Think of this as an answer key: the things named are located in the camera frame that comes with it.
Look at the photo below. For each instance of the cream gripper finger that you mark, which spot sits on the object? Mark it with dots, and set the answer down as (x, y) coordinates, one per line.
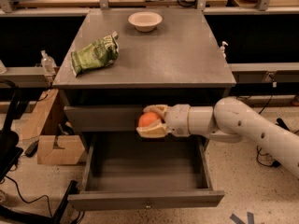
(156, 129)
(158, 109)

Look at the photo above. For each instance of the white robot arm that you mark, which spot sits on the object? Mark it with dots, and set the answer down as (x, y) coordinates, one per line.
(228, 121)

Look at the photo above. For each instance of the orange fruit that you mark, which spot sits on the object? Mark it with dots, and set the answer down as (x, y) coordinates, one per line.
(147, 118)

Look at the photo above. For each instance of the black chair base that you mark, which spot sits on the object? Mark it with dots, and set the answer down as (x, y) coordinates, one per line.
(39, 192)

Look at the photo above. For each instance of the green chip bag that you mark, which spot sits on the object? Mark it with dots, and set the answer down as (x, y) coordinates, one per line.
(100, 53)

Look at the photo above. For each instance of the clear sanitizer bottle left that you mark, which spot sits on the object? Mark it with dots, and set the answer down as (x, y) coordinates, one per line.
(48, 62)

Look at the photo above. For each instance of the small pump bottle right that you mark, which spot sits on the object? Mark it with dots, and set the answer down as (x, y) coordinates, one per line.
(223, 47)

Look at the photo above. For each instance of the grey drawer cabinet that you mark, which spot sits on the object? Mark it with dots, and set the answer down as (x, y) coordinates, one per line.
(179, 62)

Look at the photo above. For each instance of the grey top drawer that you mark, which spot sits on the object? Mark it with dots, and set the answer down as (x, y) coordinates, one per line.
(124, 118)

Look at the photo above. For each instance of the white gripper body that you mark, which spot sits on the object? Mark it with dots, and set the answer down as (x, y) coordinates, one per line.
(177, 120)

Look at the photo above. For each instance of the open grey middle drawer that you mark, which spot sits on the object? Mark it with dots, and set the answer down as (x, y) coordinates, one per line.
(125, 171)

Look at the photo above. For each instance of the white paper bowl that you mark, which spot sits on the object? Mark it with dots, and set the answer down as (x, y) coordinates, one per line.
(145, 21)

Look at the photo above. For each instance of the cardboard box on floor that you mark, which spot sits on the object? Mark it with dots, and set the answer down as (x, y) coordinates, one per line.
(54, 148)

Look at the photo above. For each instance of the black power adapter left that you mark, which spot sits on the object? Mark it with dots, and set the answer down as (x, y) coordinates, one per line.
(31, 150)

